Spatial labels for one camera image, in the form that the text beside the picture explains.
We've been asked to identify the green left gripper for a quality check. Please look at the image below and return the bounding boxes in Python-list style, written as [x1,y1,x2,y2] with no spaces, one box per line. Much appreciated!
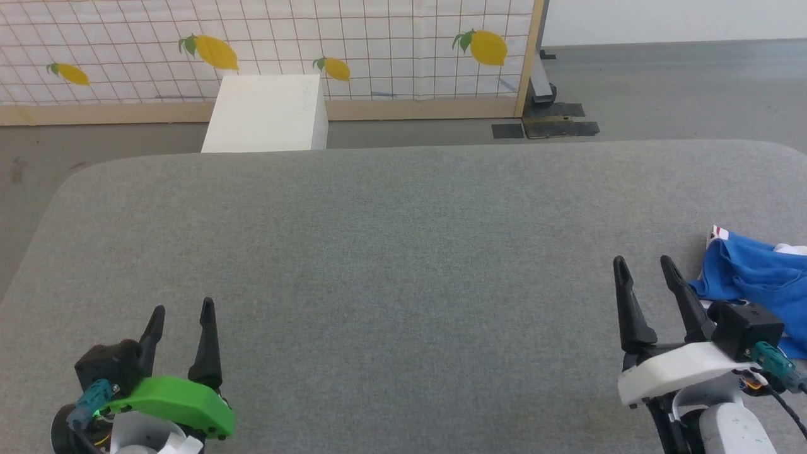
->
[101,298,236,440]

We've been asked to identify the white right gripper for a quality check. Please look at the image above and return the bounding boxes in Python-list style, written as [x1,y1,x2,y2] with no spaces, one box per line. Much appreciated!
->
[613,255,760,407]

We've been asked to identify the blue white basketball jersey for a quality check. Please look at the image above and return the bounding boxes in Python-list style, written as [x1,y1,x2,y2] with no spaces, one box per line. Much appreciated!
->
[688,225,807,361]

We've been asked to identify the grey upholstered surface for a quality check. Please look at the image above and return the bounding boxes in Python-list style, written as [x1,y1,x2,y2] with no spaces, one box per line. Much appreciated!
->
[0,140,807,454]

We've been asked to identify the white box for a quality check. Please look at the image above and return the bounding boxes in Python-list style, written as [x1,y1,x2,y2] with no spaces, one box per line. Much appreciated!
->
[201,74,329,153]

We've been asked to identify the grey metal partition foot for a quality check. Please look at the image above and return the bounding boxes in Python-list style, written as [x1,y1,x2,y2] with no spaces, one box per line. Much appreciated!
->
[528,50,558,105]

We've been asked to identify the lemon print partition screen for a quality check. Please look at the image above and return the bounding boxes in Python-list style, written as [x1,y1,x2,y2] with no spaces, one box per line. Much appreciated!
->
[0,0,548,125]

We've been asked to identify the white left cable tag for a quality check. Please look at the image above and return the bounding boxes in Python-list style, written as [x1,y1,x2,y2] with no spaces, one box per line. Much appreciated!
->
[158,434,206,454]

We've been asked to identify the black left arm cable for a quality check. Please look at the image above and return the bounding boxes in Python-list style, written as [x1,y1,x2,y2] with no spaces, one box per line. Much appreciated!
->
[66,380,114,454]

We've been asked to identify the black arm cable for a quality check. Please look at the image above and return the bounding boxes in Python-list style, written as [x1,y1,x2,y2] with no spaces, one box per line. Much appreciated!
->
[752,342,807,439]
[66,380,114,454]

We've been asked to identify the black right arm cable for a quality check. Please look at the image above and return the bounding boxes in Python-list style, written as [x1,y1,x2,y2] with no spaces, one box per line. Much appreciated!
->
[752,342,807,439]

